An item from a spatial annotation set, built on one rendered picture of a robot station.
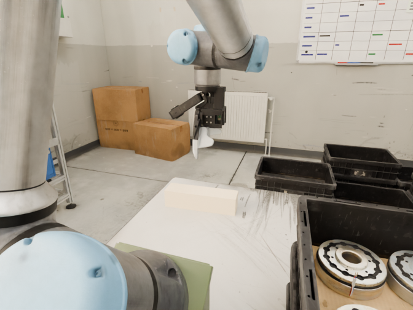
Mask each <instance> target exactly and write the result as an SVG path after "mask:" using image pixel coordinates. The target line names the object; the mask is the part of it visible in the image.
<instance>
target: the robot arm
mask: <svg viewBox="0 0 413 310"><path fill-rule="evenodd" d="M186 2H187V3H188V5H189V6H190V8H191V9H192V11H193V12H194V14H195V16H196V17H197V18H198V20H199V22H200V23H201V25H195V26H194V30H190V29H187V28H185V29H178V30H175V31H174V32H172V34H171V35H170V36H169V38H168V41H167V52H168V54H169V57H170V58H171V59H172V60H173V61H174V62H175V63H177V64H180V65H194V84H195V90H196V91H200V92H199V93H198V94H196V95H194V96H193V97H191V98H190V99H188V100H187V101H185V102H184V103H182V104H181V105H177V106H174V107H173V108H172V109H171V111H170V112H169V115H170V116H171V118H172V119H175V118H176V119H177V118H179V117H181V116H182V115H183V114H184V113H185V112H186V111H187V110H189V109H191V108H192V107H194V106H195V105H197V104H198V103H200V102H201V101H203V100H204V102H202V103H200V104H199V105H197V106H196V107H195V109H196V110H195V114H194V125H193V136H192V139H193V142H192V145H193V153H194V157H195V158H196V159H198V155H199V149H200V148H206V147H209V146H212V145H213V143H214V140H213V139H212V138H210V135H216V134H220V133H222V130H221V128H222V125H224V123H226V106H224V100H225V91H226V87H224V86H220V85H219V84H220V83H221V68H222V69H228V70H237V71H244V72H246V73H247V72H254V73H259V72H261V71H262V70H263V69H264V67H265V65H266V61H267V57H268V53H269V41H268V39H267V38H266V37H265V36H259V35H258V34H256V35H253V32H252V30H251V27H250V23H249V21H248V17H247V15H246V12H245V8H244V6H243V3H242V0H186ZM61 3H62V0H0V310H188V304H189V294H188V289H187V283H186V280H185V277H184V275H183V273H182V271H181V269H180V268H179V266H178V265H177V264H176V263H175V262H174V261H173V260H172V259H171V258H169V257H168V256H166V255H164V254H162V253H160V252H157V251H154V250H135V251H132V252H129V253H127V252H123V251H121V250H118V249H116V248H113V247H111V246H108V245H106V244H104V243H102V242H99V241H98V240H96V239H94V238H92V237H90V236H87V235H85V234H82V233H81V232H78V231H76V230H74V229H72V228H69V227H67V226H65V225H63V224H60V223H58V222H57V221H56V213H57V200H58V192H57V190H56V189H55V188H54V187H53V186H52V185H51V184H50V183H48V182H47V181H46V174H47V160H48V153H49V140H50V126H51V119H52V106H53V93H54V85H55V72H56V64H57V51H58V38H59V30H60V17H61ZM209 94H210V96H209Z"/></svg>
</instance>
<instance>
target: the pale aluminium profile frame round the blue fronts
mask: <svg viewBox="0 0 413 310"><path fill-rule="evenodd" d="M50 131H51V134H52V139H50V140H49V148H50V147H53V146H54V148H55V153H56V156H57V159H55V160H53V164H57V163H58V166H59V170H60V171H59V172H57V171H55V173H56V176H54V177H53V178H52V179H48V180H46V181H47V182H48V183H50V184H51V185H52V186H54V185H56V184H58V183H59V182H61V183H62V184H63V189H57V188H56V190H57V192H58V200H57V205H58V204H60V203H61V202H63V201H65V200H66V203H69V204H68V205H67V206H66V209H73V208H75V207H76V206H77V205H76V204H72V202H74V199H73V194H72V190H71V185H70V181H69V175H68V170H67V166H66V161H65V155H64V152H63V146H62V143H61V137H60V131H59V128H58V122H57V117H56V114H55V108H54V104H53V106H52V119H51V126H50Z"/></svg>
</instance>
